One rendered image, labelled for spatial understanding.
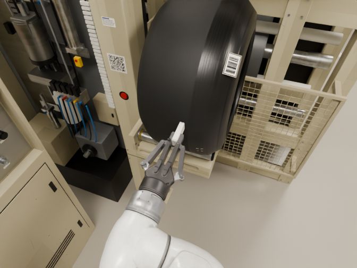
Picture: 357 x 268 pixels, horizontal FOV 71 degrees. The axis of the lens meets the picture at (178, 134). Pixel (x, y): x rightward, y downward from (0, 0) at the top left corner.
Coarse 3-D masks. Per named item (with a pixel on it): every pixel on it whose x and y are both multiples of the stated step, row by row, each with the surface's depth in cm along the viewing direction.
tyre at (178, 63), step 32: (192, 0) 75; (224, 0) 74; (160, 32) 72; (192, 32) 70; (224, 32) 68; (160, 64) 72; (192, 64) 69; (224, 64) 68; (160, 96) 74; (192, 96) 71; (224, 96) 71; (160, 128) 82; (192, 128) 77; (224, 128) 80
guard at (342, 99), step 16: (256, 80) 127; (288, 96) 127; (304, 96) 124; (320, 96) 120; (336, 96) 118; (336, 112) 123; (240, 160) 177; (256, 160) 171; (288, 160) 160; (304, 160) 154; (288, 176) 169
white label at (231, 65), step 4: (228, 52) 67; (228, 56) 68; (232, 56) 68; (236, 56) 68; (240, 56) 68; (228, 60) 68; (232, 60) 68; (236, 60) 68; (240, 60) 68; (228, 64) 68; (232, 64) 68; (236, 64) 68; (224, 68) 68; (228, 68) 68; (232, 68) 68; (236, 68) 68; (224, 72) 68; (228, 72) 68; (232, 72) 68; (236, 72) 68; (232, 76) 68
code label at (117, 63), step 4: (108, 56) 96; (112, 56) 95; (116, 56) 94; (120, 56) 94; (108, 60) 97; (112, 60) 96; (116, 60) 96; (120, 60) 95; (124, 60) 94; (112, 64) 98; (116, 64) 97; (120, 64) 96; (124, 64) 96; (112, 68) 99; (116, 68) 98; (120, 68) 98; (124, 68) 97; (124, 72) 99
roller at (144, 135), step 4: (144, 132) 113; (140, 136) 114; (144, 136) 112; (148, 136) 112; (144, 140) 113; (148, 140) 112; (152, 140) 111; (156, 144) 112; (172, 148) 110; (188, 152) 108; (200, 156) 107; (204, 156) 106; (208, 156) 105; (212, 156) 105; (212, 160) 106
